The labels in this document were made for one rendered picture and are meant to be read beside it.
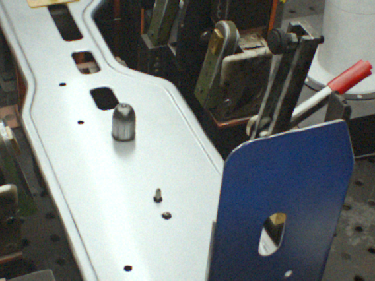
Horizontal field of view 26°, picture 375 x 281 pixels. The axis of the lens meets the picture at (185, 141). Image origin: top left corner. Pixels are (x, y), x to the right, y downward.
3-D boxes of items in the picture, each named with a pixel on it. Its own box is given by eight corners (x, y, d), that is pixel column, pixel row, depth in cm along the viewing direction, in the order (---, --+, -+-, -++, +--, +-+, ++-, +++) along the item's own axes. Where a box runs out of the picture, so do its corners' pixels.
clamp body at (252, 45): (177, 213, 137) (193, 31, 112) (237, 197, 141) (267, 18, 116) (198, 252, 131) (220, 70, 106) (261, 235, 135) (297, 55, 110)
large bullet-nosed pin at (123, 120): (108, 136, 108) (108, 98, 103) (130, 132, 109) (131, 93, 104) (115, 152, 106) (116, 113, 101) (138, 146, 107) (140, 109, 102)
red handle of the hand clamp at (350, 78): (251, 124, 99) (358, 49, 97) (257, 134, 100) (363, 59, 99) (266, 146, 96) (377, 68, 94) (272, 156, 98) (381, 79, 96)
